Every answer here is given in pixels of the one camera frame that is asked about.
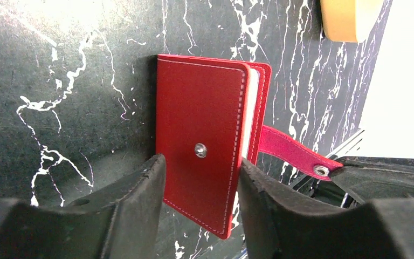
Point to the red leather card holder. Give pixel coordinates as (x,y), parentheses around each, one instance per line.
(209,118)

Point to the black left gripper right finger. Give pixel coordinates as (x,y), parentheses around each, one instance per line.
(279,222)

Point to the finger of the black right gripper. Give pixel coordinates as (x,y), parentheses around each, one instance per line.
(366,178)

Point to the yellow oval tray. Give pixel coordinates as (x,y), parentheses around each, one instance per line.
(349,21)

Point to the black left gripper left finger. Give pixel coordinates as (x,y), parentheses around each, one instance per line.
(117,221)

